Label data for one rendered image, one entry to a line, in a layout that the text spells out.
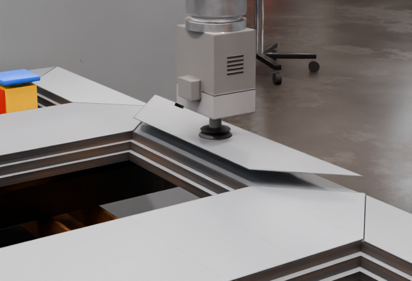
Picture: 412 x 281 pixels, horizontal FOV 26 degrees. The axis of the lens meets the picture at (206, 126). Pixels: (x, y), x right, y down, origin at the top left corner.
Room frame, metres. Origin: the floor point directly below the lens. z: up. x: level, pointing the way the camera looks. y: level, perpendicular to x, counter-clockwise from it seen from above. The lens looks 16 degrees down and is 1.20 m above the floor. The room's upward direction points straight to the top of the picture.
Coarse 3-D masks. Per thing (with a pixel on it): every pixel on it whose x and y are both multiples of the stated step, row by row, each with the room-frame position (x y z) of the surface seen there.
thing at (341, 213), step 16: (272, 192) 0.93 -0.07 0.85; (288, 192) 0.93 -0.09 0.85; (304, 192) 0.93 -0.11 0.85; (320, 192) 0.93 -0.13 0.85; (304, 208) 0.88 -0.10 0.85; (320, 208) 0.88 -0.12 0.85; (336, 208) 0.88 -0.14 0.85; (352, 208) 0.88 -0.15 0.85; (336, 224) 0.84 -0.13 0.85; (352, 224) 0.84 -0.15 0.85
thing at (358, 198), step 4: (332, 192) 0.93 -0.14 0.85; (336, 192) 0.93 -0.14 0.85; (340, 192) 0.93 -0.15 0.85; (344, 192) 0.93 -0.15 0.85; (348, 192) 0.93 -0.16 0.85; (352, 192) 0.93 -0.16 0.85; (356, 192) 0.93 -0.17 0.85; (340, 196) 0.92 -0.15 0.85; (344, 196) 0.92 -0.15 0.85; (348, 196) 0.92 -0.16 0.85; (352, 196) 0.92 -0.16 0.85; (356, 196) 0.92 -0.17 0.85; (360, 196) 0.92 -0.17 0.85; (364, 196) 0.92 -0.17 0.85; (348, 200) 0.91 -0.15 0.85; (352, 200) 0.91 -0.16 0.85; (356, 200) 0.91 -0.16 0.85; (360, 200) 0.91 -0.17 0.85; (364, 200) 0.91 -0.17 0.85; (360, 204) 0.89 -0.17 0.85; (364, 204) 0.89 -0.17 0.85
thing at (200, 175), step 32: (0, 160) 1.06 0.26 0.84; (32, 160) 1.08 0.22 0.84; (64, 160) 1.10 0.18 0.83; (96, 160) 1.12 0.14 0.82; (160, 160) 1.09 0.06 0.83; (192, 160) 1.05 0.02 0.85; (224, 160) 1.04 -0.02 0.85; (192, 192) 1.02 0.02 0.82; (224, 192) 0.98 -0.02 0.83; (320, 256) 0.77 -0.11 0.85; (352, 256) 0.79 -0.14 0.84; (384, 256) 0.77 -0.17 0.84
